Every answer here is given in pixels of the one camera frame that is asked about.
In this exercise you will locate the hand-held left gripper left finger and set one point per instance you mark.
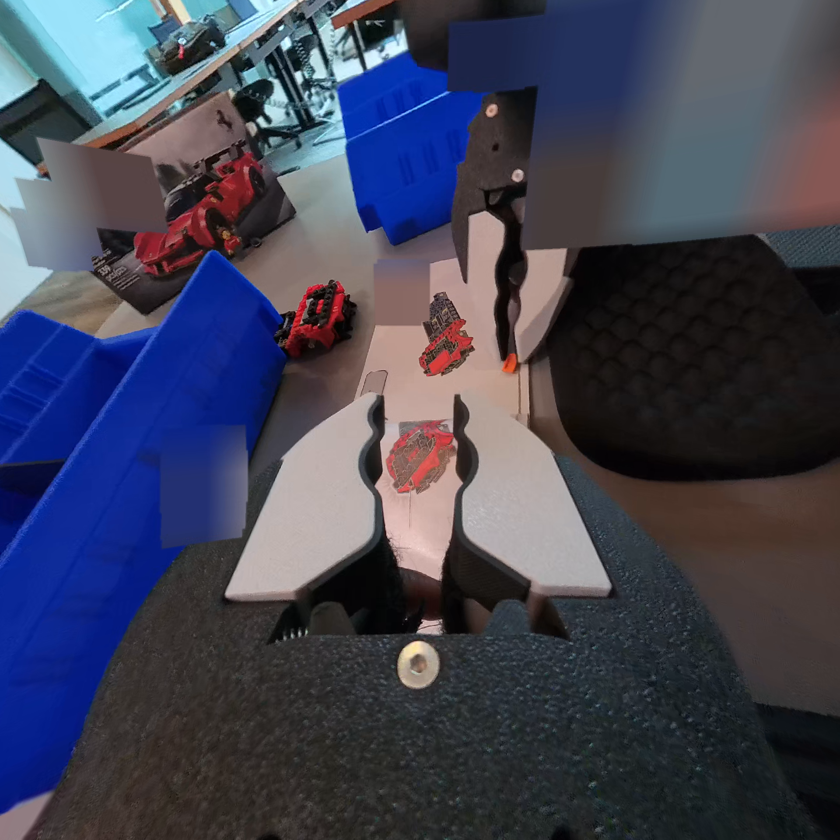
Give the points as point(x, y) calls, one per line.
point(308, 525)

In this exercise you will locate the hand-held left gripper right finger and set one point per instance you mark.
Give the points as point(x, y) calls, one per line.
point(531, 525)

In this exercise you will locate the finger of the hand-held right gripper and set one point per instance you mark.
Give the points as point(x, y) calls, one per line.
point(544, 295)
point(482, 262)

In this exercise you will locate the orange lego piece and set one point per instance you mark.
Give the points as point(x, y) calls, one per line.
point(510, 364)

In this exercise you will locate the blue plastic storage bin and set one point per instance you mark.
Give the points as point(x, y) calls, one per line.
point(98, 525)
point(407, 197)

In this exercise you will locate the lego instruction booklet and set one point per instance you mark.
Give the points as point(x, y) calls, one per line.
point(407, 354)

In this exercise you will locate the red and black lego car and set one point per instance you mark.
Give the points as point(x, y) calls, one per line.
point(315, 315)

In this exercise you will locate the lego set box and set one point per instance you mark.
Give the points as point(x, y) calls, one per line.
point(216, 197)

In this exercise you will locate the black dimpled cushion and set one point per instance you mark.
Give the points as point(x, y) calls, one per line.
point(689, 367)

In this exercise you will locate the black swivel chair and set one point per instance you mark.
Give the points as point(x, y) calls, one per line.
point(256, 105)

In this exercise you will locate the black mesh office chair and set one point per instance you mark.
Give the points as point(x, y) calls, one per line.
point(814, 249)

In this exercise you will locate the wooden-edged desk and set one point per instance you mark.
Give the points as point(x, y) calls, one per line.
point(197, 85)

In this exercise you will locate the black backpack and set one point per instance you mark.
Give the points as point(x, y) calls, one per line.
point(190, 49)

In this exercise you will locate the dark cabinet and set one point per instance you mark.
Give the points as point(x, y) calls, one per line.
point(46, 118)

